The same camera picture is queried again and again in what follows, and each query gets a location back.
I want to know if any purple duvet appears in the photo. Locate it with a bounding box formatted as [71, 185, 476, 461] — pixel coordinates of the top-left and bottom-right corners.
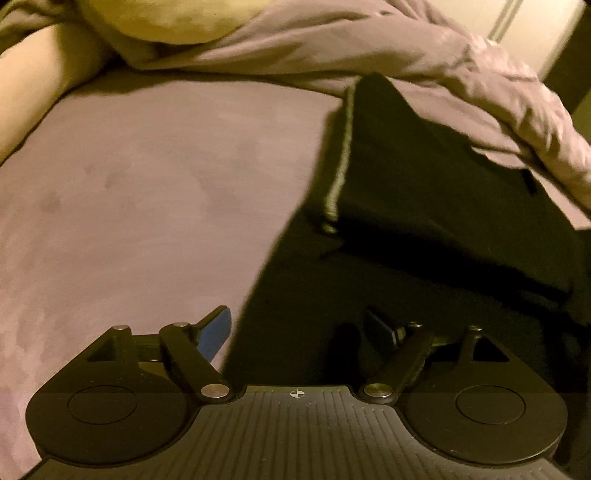
[0, 0, 591, 232]

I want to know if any cream pillow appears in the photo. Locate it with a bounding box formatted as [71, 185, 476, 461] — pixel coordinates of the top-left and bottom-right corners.
[0, 22, 115, 163]

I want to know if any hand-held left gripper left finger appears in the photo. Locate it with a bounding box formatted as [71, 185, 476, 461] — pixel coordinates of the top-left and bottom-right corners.
[83, 305, 234, 403]

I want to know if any white wardrobe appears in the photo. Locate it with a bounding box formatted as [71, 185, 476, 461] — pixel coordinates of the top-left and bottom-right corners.
[422, 0, 574, 85]

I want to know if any black garment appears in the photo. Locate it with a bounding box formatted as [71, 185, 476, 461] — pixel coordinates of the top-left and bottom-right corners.
[222, 73, 591, 464]

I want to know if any bed with purple sheet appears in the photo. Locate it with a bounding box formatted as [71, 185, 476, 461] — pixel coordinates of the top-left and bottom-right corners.
[0, 69, 352, 468]

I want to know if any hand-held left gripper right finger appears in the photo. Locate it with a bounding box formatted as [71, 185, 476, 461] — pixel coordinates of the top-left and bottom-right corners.
[362, 308, 511, 405]

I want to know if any cream plush toy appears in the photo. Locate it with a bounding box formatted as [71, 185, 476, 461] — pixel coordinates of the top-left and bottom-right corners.
[76, 0, 274, 47]

